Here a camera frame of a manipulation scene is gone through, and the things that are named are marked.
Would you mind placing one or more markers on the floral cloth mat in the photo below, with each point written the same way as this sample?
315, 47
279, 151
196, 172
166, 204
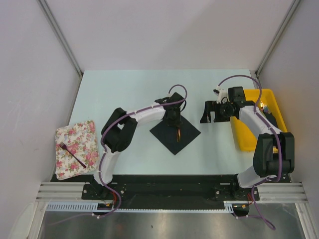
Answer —
81, 140

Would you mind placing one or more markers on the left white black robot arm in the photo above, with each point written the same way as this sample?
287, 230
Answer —
118, 132

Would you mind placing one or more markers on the dark rolled napkin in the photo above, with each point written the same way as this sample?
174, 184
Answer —
269, 116

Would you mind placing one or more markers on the white cable duct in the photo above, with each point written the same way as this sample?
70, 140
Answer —
100, 208

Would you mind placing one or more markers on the yellow plastic bin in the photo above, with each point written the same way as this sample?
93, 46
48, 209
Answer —
245, 138

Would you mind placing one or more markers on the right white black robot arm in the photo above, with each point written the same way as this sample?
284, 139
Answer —
259, 126

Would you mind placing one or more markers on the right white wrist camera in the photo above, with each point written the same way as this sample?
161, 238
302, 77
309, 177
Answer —
220, 93

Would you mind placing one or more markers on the purple fork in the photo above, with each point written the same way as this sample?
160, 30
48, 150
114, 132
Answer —
64, 147

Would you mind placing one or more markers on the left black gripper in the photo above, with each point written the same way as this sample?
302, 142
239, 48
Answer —
176, 121

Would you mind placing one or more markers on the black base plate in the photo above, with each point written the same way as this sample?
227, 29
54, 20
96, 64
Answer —
169, 192

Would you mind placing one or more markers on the right corner aluminium post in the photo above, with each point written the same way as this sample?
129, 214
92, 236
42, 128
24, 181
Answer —
278, 35

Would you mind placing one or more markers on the left corner aluminium post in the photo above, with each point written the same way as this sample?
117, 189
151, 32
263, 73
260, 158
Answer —
44, 6

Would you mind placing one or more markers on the corner aluminium post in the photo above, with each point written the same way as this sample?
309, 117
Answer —
44, 6
278, 35

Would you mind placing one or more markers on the gold knife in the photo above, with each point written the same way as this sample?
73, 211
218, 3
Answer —
178, 134

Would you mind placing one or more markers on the aluminium frame rail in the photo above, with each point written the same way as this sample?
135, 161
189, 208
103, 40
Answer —
268, 192

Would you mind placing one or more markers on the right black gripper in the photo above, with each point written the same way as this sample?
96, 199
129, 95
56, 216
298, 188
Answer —
212, 112

